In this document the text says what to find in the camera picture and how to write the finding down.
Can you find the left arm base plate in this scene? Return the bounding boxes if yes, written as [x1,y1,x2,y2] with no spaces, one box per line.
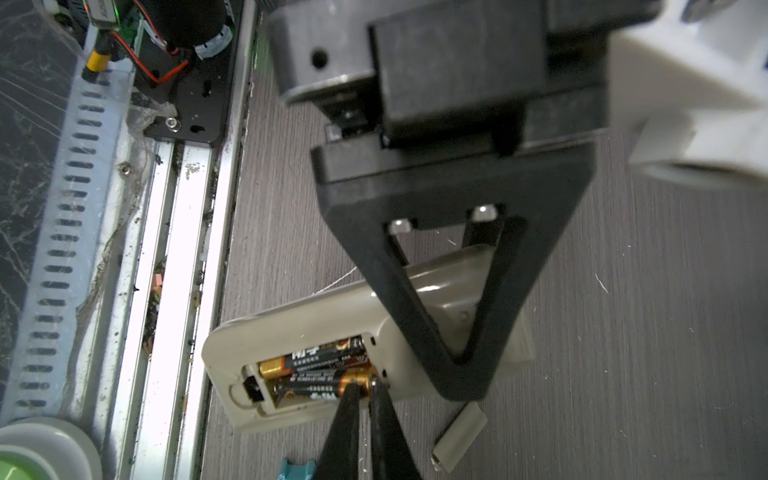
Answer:
[77,0,253,148]

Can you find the beige battery cover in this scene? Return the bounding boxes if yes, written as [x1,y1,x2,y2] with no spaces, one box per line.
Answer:
[431,401,487,473]

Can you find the black gold battery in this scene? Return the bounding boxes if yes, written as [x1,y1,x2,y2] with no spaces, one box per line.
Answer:
[258,336,369,380]
[272,366,375,403]

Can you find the blue owl figure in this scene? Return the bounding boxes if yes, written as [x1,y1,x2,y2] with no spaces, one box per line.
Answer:
[277,458,317,480]

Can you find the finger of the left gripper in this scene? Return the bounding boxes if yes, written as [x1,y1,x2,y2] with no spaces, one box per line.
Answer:
[311,134,595,401]

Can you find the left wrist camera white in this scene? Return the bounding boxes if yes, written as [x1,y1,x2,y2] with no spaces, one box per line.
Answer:
[608,1,767,190]

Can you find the green push button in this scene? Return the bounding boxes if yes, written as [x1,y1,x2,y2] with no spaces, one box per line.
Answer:
[1,417,103,479]

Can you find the white remote control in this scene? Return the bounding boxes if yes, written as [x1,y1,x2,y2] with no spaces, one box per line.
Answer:
[200,242,536,434]

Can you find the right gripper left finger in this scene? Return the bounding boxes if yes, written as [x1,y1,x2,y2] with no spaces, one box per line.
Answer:
[313,384,361,480]

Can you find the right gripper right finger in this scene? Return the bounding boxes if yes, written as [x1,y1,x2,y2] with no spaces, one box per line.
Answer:
[369,379,422,480]

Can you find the slotted cable duct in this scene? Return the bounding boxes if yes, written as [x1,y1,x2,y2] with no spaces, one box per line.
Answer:
[1,60,133,423]

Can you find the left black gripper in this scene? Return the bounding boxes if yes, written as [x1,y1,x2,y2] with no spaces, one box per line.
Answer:
[266,1,660,266]

